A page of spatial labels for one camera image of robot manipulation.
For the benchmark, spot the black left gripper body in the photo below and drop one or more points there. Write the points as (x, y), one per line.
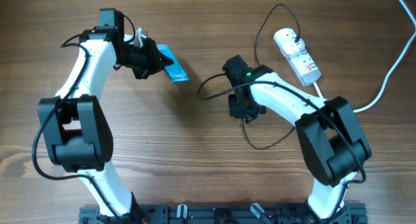
(139, 58)

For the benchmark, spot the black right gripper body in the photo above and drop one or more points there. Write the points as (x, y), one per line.
(239, 108)

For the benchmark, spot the blue Galaxy S25 smartphone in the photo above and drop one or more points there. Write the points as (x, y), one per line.
(175, 72)

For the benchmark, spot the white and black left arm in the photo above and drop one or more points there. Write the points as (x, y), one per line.
(73, 125)

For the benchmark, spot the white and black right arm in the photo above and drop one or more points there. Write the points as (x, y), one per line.
(332, 142)

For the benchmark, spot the white USB charger plug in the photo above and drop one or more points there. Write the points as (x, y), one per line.
(291, 48)

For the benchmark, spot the white power strip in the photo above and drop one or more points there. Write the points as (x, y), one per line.
(302, 64)

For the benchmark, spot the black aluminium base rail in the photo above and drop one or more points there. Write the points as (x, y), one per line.
(355, 213)

